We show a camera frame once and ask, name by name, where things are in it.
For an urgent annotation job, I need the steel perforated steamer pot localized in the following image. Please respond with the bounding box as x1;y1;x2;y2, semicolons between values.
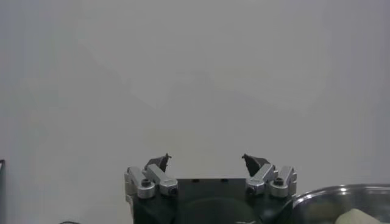
291;183;390;224

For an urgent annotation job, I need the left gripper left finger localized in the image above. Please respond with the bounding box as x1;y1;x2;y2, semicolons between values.
124;153;179;200

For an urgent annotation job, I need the white steamed baozi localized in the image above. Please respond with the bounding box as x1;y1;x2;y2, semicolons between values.
335;208;382;224

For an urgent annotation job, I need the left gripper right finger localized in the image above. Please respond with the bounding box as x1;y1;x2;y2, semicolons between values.
241;153;298;198

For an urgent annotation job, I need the open laptop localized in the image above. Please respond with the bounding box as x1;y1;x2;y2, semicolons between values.
0;159;6;224

